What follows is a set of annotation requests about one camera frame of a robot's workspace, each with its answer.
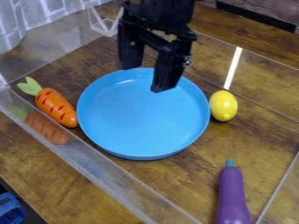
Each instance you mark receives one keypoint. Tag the yellow toy lemon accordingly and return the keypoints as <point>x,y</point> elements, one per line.
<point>223,105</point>

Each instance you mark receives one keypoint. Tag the dark wooden ledge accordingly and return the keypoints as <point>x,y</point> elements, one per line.
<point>279,13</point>

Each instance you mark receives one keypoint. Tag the clear acrylic enclosure wall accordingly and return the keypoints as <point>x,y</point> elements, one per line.
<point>78,185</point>

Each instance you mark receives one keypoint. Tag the blue round plate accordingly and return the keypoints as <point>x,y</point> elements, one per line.
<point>135,123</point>

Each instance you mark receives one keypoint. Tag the purple toy eggplant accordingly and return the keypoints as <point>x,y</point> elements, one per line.
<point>233,209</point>

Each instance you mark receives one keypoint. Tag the orange toy carrot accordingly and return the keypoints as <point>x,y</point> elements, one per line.
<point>51,102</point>

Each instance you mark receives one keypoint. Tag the white sheer curtain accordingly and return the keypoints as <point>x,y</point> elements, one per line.
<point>22,15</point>

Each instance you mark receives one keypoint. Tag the blue plastic object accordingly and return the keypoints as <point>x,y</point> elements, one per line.
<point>12,213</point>

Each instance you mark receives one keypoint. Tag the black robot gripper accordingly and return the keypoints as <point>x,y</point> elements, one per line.
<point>156,23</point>

